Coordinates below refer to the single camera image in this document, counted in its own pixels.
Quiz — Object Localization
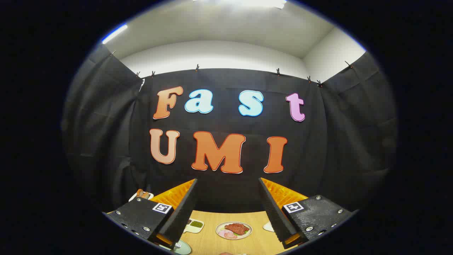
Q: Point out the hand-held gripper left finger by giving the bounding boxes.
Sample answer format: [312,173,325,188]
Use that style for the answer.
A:
[104,178,199,250]

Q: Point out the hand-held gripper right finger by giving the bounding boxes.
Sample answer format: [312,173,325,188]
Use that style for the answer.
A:
[258,178,355,250]

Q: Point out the white divided dish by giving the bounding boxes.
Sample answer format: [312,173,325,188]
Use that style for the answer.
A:
[184,219,205,234]

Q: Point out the cream food plate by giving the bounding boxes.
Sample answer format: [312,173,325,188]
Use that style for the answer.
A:
[216,221,253,240]

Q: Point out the light blue plate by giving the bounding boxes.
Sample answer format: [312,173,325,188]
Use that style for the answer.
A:
[172,240,192,255]

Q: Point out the brown steak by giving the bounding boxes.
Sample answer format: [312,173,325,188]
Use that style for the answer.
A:
[224,223,250,236]

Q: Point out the white toaster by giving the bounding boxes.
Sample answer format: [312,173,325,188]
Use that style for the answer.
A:
[128,191,154,202]

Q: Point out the row of black cloth clips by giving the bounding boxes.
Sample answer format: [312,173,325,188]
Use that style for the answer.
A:
[110,50,354,87]

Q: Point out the ceiling light panel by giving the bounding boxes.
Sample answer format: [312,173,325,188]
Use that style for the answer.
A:
[193,0,287,10]

